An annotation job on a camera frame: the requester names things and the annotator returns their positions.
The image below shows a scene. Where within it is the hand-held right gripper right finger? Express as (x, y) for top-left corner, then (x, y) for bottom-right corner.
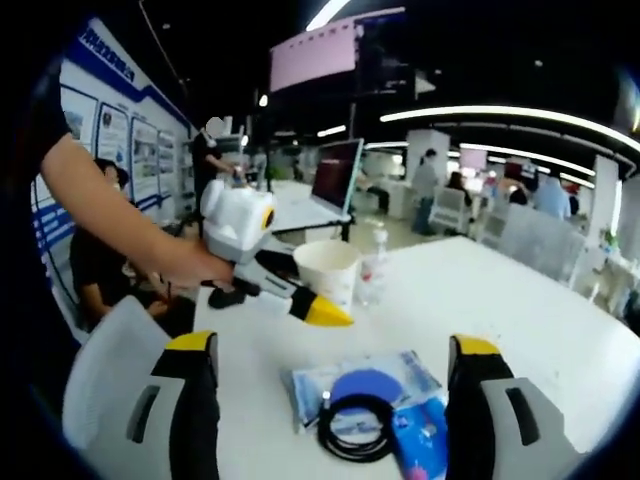
(446, 333), (586, 480)

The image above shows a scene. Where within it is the clear plastic water bottle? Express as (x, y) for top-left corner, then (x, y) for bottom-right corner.
(355, 227), (396, 307)

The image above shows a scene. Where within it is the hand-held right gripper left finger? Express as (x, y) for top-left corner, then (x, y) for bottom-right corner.
(94, 329), (221, 480)

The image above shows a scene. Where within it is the grey partition panel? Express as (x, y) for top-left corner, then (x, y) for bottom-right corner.
(499, 204), (586, 281)

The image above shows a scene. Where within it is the large dark monitor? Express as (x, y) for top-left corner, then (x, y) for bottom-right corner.
(310, 138), (365, 216)

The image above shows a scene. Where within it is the person's dark shirt sleeve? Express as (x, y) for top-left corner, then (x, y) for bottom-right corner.
(14, 64), (71, 166)

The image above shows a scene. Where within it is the white paper cup green print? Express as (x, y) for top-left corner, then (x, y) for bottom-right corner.
(292, 239), (362, 314)

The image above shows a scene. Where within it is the wet wipes packet blue lid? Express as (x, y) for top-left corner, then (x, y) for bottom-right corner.
(279, 349), (446, 434)

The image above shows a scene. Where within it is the blue tissue packet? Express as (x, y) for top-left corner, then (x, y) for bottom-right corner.
(392, 394), (449, 480)

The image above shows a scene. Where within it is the person's left hand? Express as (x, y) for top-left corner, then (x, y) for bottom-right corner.
(159, 239), (236, 290)

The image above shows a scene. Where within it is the curved ceiling light strip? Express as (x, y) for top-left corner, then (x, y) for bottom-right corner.
(379, 104), (636, 151)

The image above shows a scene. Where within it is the tilted white display table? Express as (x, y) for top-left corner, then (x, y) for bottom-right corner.
(272, 189), (351, 234)

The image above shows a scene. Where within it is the black cable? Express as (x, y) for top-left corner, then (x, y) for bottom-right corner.
(315, 392), (401, 464)

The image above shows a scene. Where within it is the white office chair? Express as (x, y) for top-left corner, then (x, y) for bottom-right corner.
(432, 187), (471, 234)

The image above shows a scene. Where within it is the hanging ceiling screen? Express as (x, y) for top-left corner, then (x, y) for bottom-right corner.
(269, 7), (407, 94)

